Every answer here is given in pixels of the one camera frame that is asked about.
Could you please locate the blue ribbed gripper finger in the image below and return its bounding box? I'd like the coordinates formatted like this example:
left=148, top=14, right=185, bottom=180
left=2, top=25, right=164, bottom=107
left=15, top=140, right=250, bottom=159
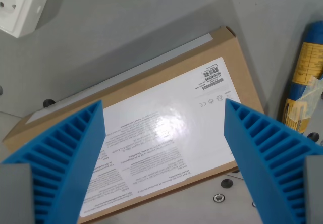
left=0, top=99, right=106, bottom=224
left=223, top=99, right=323, bottom=224

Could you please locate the blue yellow cylindrical tube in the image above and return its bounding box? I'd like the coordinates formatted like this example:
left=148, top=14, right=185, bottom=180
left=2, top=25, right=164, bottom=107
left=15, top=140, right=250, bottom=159
left=277, top=20, right=323, bottom=134

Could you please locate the brown cardboard box white label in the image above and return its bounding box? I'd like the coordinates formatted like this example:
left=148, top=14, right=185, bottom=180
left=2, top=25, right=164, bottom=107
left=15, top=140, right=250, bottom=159
left=2, top=26, right=265, bottom=218

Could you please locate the white wall socket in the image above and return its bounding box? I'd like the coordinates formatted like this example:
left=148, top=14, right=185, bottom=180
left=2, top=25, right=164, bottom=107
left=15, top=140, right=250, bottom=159
left=0, top=0, right=54, bottom=38

